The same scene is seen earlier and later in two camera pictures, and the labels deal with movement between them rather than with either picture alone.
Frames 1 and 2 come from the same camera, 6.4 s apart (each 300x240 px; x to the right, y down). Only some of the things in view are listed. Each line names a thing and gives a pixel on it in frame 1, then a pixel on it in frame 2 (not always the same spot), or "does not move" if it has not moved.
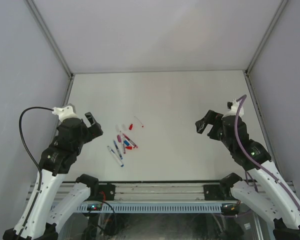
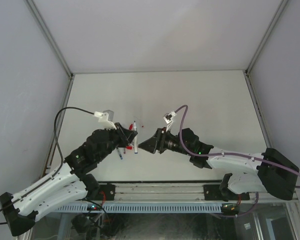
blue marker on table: (120, 154) does not move
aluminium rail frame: (164, 191) does not move
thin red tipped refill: (142, 126) does not move
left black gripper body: (94, 130) → (121, 136)
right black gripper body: (212, 126) → (159, 140)
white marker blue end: (116, 157) → (135, 138)
